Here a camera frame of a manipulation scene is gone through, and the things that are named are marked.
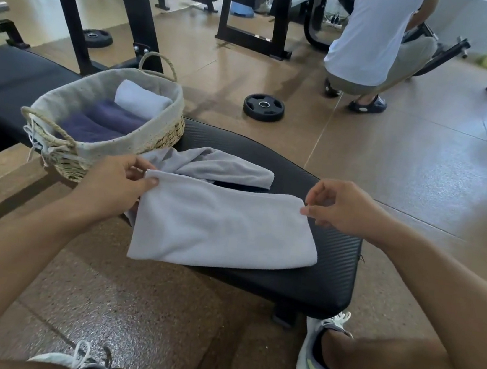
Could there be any white towel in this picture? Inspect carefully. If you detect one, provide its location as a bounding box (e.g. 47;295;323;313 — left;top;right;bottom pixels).
126;167;327;284
113;78;176;123

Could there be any black barbell stand frame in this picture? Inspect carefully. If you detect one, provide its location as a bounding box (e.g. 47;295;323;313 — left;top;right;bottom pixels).
0;18;34;52

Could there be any black padded weight bench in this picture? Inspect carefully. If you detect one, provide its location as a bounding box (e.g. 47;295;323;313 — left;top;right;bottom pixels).
0;45;383;336

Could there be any person's left white shoe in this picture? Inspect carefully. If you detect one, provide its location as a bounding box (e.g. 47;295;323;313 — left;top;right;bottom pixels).
27;333;144;369

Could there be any black bench press frame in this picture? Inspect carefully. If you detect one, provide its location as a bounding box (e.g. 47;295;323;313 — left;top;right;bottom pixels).
124;0;301;63

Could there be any person's right forearm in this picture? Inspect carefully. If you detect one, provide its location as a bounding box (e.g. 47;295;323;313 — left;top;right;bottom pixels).
362;222;487;369

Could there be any white power strip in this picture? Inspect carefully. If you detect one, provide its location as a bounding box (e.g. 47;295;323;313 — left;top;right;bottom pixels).
322;12;349;30

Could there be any person's left hand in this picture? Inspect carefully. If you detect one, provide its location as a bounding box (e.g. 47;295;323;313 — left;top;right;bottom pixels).
66;147;163;236

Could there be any light grey towel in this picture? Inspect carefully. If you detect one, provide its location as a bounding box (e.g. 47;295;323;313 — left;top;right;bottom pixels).
124;137;278;244

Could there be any person's left forearm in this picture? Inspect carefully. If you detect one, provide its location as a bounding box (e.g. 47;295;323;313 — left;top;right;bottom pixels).
0;185;99;369

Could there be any blue plastic container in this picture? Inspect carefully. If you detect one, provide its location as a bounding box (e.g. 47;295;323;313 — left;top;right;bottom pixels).
229;1;257;19

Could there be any black rubber weight plate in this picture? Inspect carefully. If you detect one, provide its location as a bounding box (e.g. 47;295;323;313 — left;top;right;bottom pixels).
80;26;116;52
241;91;288;125

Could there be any black steel squat rack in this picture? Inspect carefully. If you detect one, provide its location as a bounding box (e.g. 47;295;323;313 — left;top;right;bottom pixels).
0;0;175;87

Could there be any woven basket with white liner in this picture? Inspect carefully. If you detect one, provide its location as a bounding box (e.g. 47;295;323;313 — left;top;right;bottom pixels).
12;35;195;195

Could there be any person's right hand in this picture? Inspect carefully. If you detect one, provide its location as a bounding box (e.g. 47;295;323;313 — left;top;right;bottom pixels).
297;174;400;252

